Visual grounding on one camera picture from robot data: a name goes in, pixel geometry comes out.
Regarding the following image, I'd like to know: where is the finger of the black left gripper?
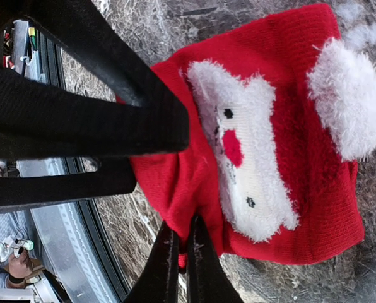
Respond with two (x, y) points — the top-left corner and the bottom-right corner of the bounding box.
(0, 158), (136, 208)
(0, 1), (189, 159)

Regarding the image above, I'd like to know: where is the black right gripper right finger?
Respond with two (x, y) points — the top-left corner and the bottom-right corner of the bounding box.
(187, 215), (243, 303)

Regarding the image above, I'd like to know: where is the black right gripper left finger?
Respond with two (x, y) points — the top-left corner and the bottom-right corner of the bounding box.
(124, 222), (179, 303)

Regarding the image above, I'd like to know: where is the plain red sock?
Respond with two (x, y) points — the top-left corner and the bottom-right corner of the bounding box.
(131, 3), (376, 265)

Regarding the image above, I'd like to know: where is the person behind the rig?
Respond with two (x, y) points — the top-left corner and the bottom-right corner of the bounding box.
(0, 246), (45, 289)

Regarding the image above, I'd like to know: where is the black front rail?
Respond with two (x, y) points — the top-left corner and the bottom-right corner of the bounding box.
(39, 34), (132, 300)

